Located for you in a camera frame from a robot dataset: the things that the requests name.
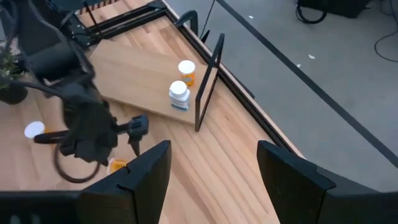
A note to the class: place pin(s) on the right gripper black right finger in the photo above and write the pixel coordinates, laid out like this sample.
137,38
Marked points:
289,186

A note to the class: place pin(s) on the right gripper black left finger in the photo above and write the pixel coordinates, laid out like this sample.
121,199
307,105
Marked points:
146,186

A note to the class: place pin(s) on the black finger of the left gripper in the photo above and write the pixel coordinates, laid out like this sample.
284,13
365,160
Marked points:
138,126
51,137

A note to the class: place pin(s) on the orange pill bottle white cap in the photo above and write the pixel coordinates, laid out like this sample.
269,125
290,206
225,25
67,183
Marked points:
34,129
187,76
116,165

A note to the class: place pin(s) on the white melatonin bottle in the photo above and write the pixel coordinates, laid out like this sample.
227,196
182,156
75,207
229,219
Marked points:
179,96

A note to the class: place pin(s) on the green potted plant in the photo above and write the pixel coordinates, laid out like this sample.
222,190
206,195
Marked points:
12,95

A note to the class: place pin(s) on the small black table clamp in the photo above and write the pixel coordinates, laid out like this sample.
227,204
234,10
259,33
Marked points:
205,36

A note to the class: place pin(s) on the large curved black table clamp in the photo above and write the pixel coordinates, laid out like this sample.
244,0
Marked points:
196,21

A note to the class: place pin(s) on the black mat orange striped edge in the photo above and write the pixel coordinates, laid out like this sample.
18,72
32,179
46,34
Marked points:
93,6

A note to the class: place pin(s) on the black equipment box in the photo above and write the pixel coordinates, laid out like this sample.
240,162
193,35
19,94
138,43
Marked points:
335,7

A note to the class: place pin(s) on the wooden shelf with black frame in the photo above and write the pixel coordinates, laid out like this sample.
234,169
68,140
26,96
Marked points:
140,77

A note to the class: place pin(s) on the black metal table frame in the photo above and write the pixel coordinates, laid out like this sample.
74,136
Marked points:
264,123

